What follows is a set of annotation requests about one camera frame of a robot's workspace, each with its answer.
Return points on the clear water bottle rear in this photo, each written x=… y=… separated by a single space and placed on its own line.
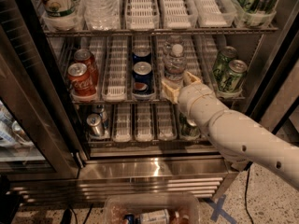
x=170 y=42

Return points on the blue tape cross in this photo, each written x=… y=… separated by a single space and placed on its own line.
x=218 y=210

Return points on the stainless steel fridge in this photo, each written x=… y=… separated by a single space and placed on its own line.
x=143 y=149

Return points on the blue silver can behind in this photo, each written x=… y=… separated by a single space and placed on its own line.
x=102 y=112

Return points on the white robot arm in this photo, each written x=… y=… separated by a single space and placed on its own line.
x=236 y=136

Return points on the red cola can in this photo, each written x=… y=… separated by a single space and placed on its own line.
x=81 y=80
x=86 y=57

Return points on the green soda can front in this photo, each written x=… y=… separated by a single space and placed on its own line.
x=232 y=76

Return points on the red cola can rear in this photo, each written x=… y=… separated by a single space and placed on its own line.
x=86 y=57

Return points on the green soda can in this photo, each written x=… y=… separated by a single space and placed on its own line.
x=232 y=76
x=224 y=56

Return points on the silver can bottom left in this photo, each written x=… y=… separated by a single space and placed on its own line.
x=95 y=124

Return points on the white can in bin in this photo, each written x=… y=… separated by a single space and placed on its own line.
x=155 y=217

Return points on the red cola can front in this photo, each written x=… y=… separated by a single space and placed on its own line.
x=81 y=80

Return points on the glass fridge door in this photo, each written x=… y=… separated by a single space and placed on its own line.
x=33 y=91

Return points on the large clear water bottle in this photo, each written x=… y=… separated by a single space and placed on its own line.
x=101 y=15

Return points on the clear plastic bin on floor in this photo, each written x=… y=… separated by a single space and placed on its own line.
x=179 y=204

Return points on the blue pepsi can front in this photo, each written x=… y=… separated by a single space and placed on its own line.
x=142 y=75

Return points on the blue pepsi can rear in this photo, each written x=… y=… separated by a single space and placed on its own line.
x=141 y=54

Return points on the clear water bottle front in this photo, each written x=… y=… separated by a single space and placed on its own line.
x=175 y=64

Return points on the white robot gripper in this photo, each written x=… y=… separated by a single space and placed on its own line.
x=189 y=94

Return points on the green can bottom front left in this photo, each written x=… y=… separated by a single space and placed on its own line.
x=188 y=127

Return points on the blue pepsi can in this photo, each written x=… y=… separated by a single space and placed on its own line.
x=141 y=54
x=142 y=75

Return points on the green soda can rear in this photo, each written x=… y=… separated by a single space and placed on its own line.
x=224 y=56

